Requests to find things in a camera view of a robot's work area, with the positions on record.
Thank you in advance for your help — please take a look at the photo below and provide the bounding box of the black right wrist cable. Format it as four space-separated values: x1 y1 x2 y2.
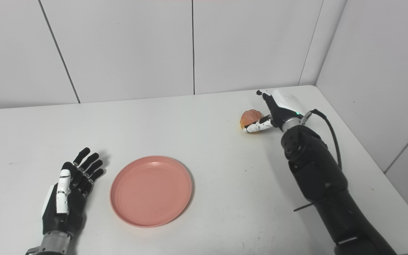
300 109 342 171

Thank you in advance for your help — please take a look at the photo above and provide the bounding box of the pink plate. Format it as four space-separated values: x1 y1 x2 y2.
110 155 193 228

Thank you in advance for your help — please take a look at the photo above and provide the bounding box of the cream puff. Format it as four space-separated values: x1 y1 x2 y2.
240 109 264 134

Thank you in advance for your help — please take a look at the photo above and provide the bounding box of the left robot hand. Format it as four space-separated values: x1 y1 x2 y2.
41 147 105 238

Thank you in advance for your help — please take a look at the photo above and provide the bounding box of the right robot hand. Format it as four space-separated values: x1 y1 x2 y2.
244 89 305 134

